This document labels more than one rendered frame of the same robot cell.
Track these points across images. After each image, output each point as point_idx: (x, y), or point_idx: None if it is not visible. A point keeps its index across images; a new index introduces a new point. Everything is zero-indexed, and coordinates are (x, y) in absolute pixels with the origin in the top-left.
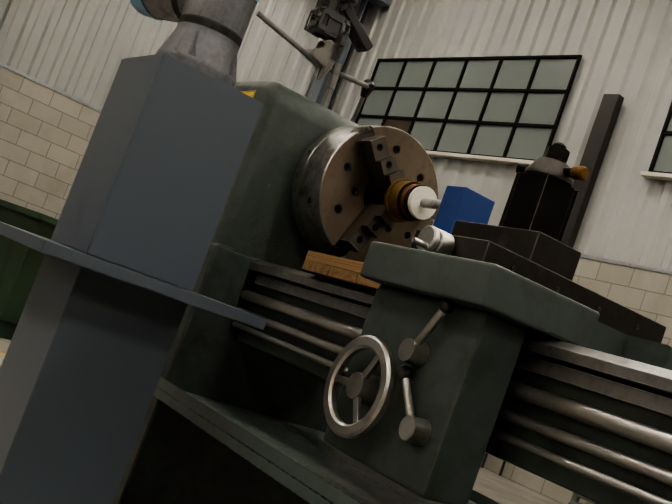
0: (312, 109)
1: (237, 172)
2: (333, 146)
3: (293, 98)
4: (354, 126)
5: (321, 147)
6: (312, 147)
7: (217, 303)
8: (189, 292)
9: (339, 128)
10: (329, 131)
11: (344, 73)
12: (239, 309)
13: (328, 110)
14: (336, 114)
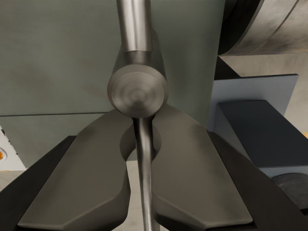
0: (212, 80)
1: (301, 133)
2: (291, 52)
3: (206, 120)
4: (307, 13)
5: (259, 54)
6: (234, 55)
7: (290, 98)
8: (286, 109)
9: (265, 29)
10: (245, 41)
11: (142, 8)
12: (283, 83)
13: (204, 39)
14: (206, 9)
